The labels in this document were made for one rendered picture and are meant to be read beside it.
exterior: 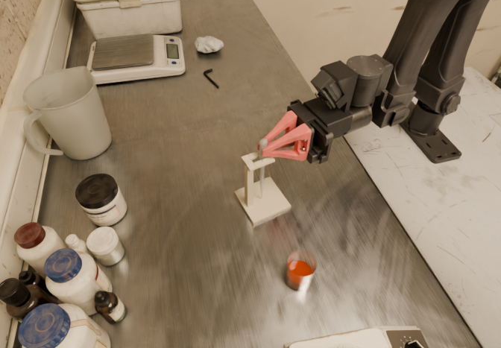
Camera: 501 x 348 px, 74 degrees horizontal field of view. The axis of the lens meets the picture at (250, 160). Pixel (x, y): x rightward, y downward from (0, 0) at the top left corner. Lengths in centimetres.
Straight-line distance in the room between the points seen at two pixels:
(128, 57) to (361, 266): 77
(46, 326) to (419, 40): 62
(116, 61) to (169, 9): 26
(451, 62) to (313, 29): 116
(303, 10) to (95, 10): 95
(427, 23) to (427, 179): 32
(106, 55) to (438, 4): 79
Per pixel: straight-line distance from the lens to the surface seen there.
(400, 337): 52
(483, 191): 80
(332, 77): 51
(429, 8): 57
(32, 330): 47
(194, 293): 57
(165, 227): 63
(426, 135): 83
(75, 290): 52
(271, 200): 63
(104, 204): 61
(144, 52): 100
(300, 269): 55
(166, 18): 115
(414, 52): 60
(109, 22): 116
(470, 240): 71
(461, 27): 67
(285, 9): 169
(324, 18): 179
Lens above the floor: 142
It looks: 48 degrees down
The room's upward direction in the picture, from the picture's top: straight up
